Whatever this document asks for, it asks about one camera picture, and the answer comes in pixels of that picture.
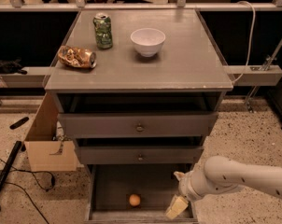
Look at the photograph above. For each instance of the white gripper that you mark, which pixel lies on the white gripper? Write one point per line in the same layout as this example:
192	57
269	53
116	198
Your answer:
185	186

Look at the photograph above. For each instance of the small orange fruit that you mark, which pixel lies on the small orange fruit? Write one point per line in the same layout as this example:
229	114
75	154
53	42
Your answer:
134	200

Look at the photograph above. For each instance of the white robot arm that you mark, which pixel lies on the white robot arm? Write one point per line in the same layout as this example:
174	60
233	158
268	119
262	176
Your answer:
222	175

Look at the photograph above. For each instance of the grey middle drawer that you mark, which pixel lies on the grey middle drawer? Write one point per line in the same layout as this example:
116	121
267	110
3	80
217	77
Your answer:
138	150

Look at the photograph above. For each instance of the grey top drawer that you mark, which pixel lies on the grey top drawer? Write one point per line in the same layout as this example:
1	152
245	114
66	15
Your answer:
123	125

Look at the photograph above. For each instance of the grey open bottom drawer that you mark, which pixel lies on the grey open bottom drawer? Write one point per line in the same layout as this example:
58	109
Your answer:
112	185

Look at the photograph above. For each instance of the open cardboard box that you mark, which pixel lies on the open cardboard box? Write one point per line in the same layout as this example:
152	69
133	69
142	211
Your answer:
45	152

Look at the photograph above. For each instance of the white ceramic bowl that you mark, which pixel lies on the white ceramic bowl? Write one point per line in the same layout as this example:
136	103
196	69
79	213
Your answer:
147	41

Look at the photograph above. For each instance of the small black floor object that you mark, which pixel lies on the small black floor object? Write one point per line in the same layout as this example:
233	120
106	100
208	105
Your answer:
18	123

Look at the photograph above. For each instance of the crushed gold soda can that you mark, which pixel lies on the crushed gold soda can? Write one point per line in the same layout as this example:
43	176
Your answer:
77	57

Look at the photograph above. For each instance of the black pole on floor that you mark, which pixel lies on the black pole on floor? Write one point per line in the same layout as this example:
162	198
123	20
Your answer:
8	164

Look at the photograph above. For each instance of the crushed green soda can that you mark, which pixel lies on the crushed green soda can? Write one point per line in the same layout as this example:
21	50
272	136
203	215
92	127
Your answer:
103	31

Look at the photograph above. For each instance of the black bag on ledge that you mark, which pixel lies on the black bag on ledge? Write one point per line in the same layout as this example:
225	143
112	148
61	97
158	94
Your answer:
11	67

